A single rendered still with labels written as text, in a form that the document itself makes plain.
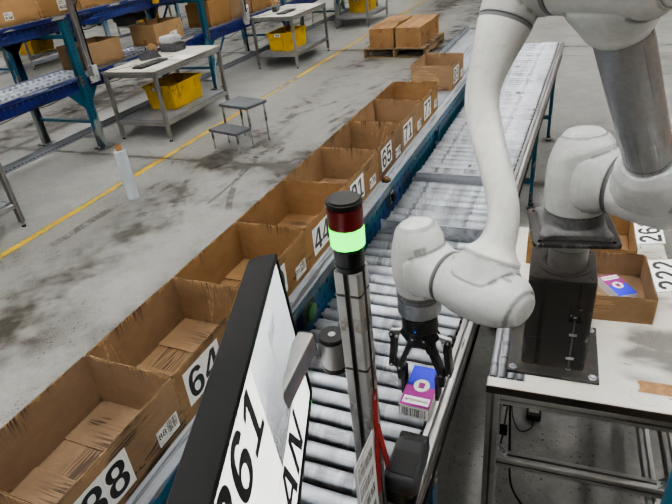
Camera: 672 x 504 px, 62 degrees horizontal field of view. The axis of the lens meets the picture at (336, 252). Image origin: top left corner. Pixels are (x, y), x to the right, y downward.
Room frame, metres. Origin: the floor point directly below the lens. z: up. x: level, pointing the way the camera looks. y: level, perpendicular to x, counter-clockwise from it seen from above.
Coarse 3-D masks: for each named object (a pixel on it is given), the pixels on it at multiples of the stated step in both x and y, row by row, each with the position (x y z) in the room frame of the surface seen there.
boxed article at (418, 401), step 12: (420, 372) 0.98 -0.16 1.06; (432, 372) 0.98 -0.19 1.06; (408, 384) 0.95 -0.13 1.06; (420, 384) 0.94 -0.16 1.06; (432, 384) 0.94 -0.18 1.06; (408, 396) 0.91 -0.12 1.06; (420, 396) 0.91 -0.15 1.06; (432, 396) 0.90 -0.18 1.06; (408, 408) 0.88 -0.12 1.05; (420, 408) 0.87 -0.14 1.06; (432, 408) 0.89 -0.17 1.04
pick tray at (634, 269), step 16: (608, 256) 1.70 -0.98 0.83; (624, 256) 1.69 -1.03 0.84; (640, 256) 1.67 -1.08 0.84; (608, 272) 1.70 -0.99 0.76; (624, 272) 1.68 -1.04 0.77; (640, 272) 1.66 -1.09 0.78; (640, 288) 1.59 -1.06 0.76; (608, 304) 1.45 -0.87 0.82; (624, 304) 1.44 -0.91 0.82; (640, 304) 1.42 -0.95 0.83; (656, 304) 1.40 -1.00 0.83; (608, 320) 1.45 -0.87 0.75; (624, 320) 1.43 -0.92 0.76; (640, 320) 1.42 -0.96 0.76
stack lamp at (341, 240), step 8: (360, 208) 0.68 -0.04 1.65; (328, 216) 0.69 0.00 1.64; (336, 216) 0.67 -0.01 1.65; (344, 216) 0.67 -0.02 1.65; (352, 216) 0.67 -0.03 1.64; (360, 216) 0.68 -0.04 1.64; (328, 224) 0.69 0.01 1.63; (336, 224) 0.68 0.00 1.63; (344, 224) 0.67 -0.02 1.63; (352, 224) 0.67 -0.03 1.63; (360, 224) 0.68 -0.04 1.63; (336, 232) 0.68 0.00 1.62; (344, 232) 0.67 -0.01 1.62; (352, 232) 0.67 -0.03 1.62; (360, 232) 0.68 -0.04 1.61; (336, 240) 0.68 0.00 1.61; (344, 240) 0.67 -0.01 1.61; (352, 240) 0.67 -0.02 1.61; (360, 240) 0.68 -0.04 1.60; (336, 248) 0.68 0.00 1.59; (344, 248) 0.67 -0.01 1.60; (352, 248) 0.67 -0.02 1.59; (360, 248) 0.68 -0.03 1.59
